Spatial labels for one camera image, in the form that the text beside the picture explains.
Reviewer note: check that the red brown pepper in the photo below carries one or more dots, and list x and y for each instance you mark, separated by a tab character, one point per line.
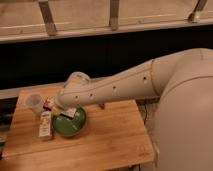
102	106

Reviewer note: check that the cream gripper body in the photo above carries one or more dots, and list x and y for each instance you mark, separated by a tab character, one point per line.
56	111

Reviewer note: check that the small white bottle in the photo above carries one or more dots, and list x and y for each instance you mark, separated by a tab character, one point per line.
45	128

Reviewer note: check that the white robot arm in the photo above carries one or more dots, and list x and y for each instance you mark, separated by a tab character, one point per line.
183	123

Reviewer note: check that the metal railing frame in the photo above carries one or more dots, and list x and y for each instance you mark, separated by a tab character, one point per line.
28	20

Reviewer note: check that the translucent plastic cup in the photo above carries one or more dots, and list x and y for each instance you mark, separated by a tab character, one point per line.
35	103

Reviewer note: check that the green plate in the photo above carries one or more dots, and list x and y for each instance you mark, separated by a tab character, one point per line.
67	127

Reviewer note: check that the wooden cutting board table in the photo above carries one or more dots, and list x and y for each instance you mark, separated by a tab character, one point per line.
113	137

